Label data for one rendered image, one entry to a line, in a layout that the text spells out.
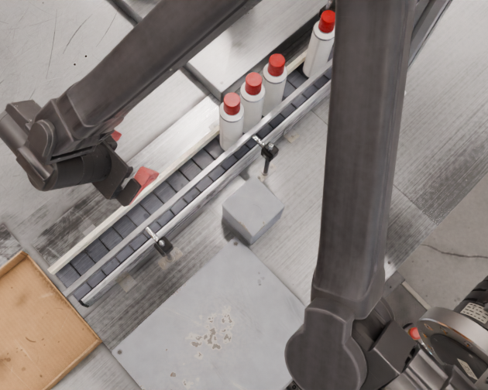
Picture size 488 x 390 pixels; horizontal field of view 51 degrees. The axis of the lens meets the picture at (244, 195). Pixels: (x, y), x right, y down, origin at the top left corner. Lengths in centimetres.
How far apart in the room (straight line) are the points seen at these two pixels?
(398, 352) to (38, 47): 118
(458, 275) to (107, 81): 180
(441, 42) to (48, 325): 119
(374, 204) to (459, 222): 180
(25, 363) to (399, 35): 100
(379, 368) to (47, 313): 84
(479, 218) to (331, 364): 183
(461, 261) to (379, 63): 182
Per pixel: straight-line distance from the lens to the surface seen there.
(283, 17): 136
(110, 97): 58
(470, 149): 136
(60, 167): 70
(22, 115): 73
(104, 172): 76
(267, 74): 107
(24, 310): 120
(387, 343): 50
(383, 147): 42
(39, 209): 125
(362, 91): 42
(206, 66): 127
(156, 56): 53
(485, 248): 225
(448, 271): 217
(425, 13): 110
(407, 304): 183
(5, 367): 121
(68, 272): 114
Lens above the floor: 195
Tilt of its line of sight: 72 degrees down
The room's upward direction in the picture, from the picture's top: 6 degrees clockwise
